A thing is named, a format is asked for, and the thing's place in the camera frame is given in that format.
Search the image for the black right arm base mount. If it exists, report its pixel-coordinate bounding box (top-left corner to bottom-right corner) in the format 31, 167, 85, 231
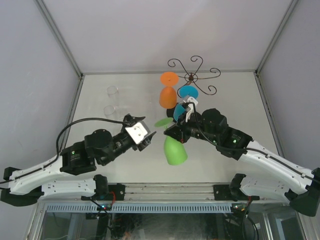
213, 184, 237, 202

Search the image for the black left camera cable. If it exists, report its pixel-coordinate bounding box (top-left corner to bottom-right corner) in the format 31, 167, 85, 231
56, 117, 126, 161

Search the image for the clear champagne flute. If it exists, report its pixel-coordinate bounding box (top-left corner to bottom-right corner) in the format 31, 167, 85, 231
103, 105, 118, 120
106, 85, 124, 119

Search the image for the orange plastic wine glass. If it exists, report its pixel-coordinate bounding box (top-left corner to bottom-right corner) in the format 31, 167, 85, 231
159, 71, 179, 109

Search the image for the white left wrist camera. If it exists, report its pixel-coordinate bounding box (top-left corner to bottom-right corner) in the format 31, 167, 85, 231
124, 121, 151, 145

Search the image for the aluminium front frame rail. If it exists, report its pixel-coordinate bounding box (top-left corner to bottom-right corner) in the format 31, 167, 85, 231
39, 181, 309, 203

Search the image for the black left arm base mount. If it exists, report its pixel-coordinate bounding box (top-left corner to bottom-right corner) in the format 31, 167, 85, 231
98, 183, 126, 201

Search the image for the clear champagne flute back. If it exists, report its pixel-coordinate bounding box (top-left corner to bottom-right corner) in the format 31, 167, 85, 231
106, 85, 124, 119

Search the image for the blue plastic wine glass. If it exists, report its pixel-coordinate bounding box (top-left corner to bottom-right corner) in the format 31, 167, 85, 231
173, 85, 199, 122

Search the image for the clear upside-down glass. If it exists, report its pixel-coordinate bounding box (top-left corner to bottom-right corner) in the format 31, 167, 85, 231
145, 93, 157, 120

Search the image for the blue slotted cable duct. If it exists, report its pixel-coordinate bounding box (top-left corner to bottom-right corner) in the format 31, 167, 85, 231
45, 202, 232, 214

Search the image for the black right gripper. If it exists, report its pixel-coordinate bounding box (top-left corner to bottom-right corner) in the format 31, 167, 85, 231
164, 111, 219, 145

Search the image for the clear champagne flute front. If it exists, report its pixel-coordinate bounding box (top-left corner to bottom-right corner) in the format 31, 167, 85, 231
103, 105, 118, 120

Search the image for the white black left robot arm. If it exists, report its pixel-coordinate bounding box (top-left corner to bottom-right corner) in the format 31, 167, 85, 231
0, 114, 154, 207

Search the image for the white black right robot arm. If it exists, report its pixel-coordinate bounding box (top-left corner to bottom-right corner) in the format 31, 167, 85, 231
164, 108, 320, 217

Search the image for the green plastic wine glass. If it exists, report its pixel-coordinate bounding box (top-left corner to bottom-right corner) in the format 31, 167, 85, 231
154, 117, 188, 166

